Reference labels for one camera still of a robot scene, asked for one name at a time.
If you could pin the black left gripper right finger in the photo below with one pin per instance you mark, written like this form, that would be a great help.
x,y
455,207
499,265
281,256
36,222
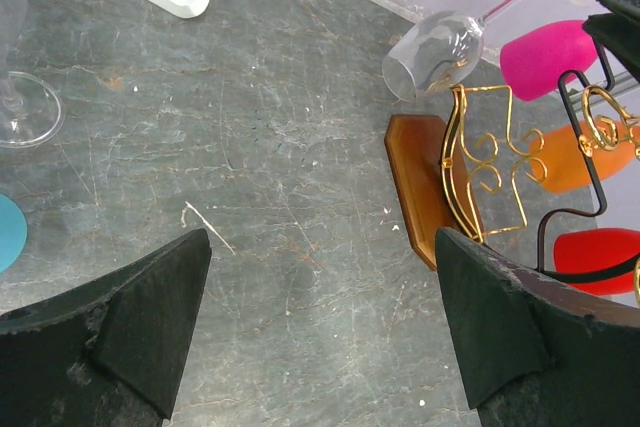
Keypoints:
x,y
533,351

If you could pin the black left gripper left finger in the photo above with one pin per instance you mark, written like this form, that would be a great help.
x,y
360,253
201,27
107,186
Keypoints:
x,y
110,352

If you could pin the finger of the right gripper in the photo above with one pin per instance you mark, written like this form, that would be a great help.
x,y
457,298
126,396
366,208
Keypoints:
x,y
618,31

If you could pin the blue plastic wine glass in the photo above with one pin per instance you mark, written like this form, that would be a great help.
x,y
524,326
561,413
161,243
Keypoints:
x,y
13,232

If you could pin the small clear glass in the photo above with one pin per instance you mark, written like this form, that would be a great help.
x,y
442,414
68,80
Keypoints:
x,y
440,51

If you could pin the clear wine glass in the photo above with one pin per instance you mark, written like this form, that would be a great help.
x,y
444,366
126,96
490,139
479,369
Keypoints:
x,y
31,111

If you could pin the pink plastic wine glass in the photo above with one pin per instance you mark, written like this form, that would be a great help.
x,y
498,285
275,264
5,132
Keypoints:
x,y
532,64

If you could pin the red plastic wine glass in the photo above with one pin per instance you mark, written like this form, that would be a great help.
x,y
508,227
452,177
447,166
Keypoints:
x,y
599,261

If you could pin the orange plastic wine glass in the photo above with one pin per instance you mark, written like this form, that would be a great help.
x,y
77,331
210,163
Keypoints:
x,y
566,168

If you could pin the gold wire wine glass rack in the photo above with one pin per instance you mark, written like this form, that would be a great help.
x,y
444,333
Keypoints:
x,y
436,173

